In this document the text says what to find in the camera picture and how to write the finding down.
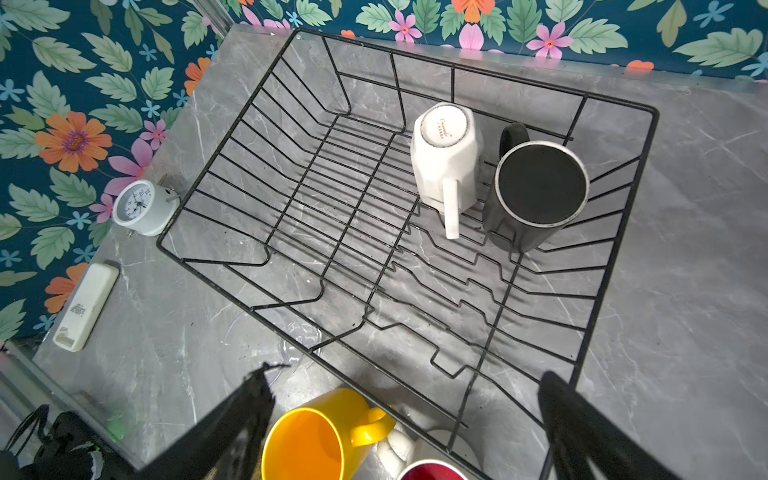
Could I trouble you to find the white alarm clock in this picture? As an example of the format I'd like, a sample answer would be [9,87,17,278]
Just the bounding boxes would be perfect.
[113,179,180,237]

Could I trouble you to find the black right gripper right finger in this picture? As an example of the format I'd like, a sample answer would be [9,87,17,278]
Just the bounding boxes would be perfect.
[538,371,678,479]

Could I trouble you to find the black wire dish rack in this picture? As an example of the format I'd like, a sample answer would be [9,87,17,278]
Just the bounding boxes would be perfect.
[157,29,659,479]

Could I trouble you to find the white remote control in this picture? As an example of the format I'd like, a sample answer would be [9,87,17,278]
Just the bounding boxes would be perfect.
[53,263,119,352]

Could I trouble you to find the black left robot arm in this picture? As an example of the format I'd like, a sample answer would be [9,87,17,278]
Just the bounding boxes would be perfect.
[1,405,136,479]

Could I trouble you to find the clear glass cup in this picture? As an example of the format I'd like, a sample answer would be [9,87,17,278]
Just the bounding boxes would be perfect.
[212,305,330,392]

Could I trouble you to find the yellow mug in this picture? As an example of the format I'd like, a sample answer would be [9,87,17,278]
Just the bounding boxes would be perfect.
[260,388,396,479]

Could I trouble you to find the red white mug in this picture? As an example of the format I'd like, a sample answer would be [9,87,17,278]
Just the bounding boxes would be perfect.
[376,430,477,480]

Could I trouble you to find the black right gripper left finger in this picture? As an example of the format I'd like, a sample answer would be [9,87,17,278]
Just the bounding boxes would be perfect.
[134,363,288,479]

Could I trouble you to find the white faceted mug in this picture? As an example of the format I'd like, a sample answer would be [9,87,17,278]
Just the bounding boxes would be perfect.
[410,102,483,240]

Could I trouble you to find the black mug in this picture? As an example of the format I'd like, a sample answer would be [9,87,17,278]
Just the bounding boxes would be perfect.
[482,122,590,253]

